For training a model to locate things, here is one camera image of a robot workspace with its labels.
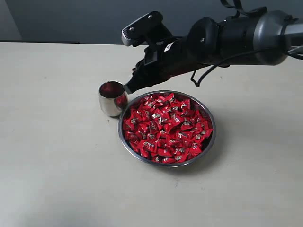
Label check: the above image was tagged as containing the red wrapped candy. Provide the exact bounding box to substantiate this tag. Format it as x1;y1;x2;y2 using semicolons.
139;140;157;153
157;148;173;157
189;143;202;157
125;117;140;130
181;118;196;131

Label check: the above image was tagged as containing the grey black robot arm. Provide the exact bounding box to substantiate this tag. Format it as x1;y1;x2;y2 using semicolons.
122;0;303;94

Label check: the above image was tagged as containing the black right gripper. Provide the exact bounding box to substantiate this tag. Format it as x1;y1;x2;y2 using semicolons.
123;37;206;94

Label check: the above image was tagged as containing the small steel cup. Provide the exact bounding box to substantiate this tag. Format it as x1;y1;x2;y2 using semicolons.
98;81;128;117

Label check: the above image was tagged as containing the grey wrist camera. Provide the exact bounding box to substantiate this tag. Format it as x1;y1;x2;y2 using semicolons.
121;11;163;46

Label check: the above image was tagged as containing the black cable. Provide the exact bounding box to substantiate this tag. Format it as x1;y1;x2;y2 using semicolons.
190;46;303;87

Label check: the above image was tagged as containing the round steel bowl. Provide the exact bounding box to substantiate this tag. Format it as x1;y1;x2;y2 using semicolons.
118;90;217;168

